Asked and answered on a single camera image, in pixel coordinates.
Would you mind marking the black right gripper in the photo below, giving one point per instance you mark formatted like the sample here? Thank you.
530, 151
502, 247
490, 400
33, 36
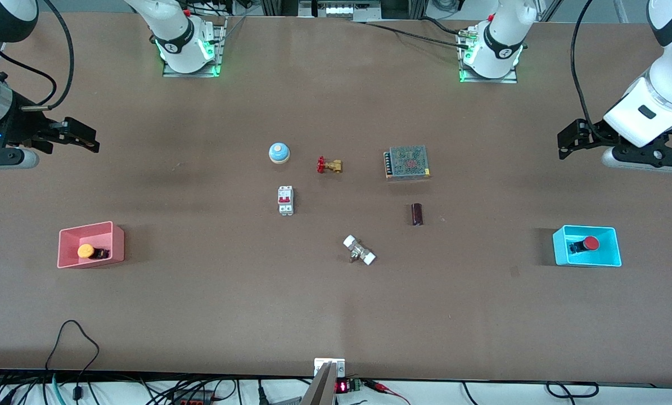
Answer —
22, 125

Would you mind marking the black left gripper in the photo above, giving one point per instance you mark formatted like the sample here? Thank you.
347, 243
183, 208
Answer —
591, 134

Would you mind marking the red push button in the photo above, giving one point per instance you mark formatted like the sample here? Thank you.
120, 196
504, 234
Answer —
590, 243

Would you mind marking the yellow push button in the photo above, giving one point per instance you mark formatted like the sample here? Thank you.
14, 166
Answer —
86, 251

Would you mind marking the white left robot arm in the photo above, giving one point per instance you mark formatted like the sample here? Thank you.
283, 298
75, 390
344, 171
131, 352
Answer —
667, 84

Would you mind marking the cyan plastic bin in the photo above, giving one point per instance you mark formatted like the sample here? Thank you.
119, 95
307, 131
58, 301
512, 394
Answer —
587, 246

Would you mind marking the pink plastic bin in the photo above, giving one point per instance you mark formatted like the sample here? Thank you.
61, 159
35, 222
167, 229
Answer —
91, 244

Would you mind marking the metal mesh power supply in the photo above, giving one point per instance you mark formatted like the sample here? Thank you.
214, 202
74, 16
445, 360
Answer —
407, 163

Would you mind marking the dark brown cylindrical capacitor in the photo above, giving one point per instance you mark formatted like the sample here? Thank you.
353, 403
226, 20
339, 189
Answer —
417, 214

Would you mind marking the blue dome bell button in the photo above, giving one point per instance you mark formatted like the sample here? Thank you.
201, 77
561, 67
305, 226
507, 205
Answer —
279, 152

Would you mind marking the metal fitting white ends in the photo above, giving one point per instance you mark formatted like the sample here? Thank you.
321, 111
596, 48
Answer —
359, 250

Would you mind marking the red alligator clip lead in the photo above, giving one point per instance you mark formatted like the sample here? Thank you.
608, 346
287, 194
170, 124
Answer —
383, 388

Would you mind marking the red digit display module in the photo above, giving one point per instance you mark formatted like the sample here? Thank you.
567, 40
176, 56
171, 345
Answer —
342, 386

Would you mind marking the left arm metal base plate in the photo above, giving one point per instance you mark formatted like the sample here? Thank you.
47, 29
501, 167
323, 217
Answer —
487, 80

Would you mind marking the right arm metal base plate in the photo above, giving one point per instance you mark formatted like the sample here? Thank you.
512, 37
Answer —
221, 53

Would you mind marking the white circuit breaker red switch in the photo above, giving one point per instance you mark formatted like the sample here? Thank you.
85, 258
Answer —
285, 200

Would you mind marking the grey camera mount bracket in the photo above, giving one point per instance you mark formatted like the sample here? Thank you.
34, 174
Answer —
325, 382

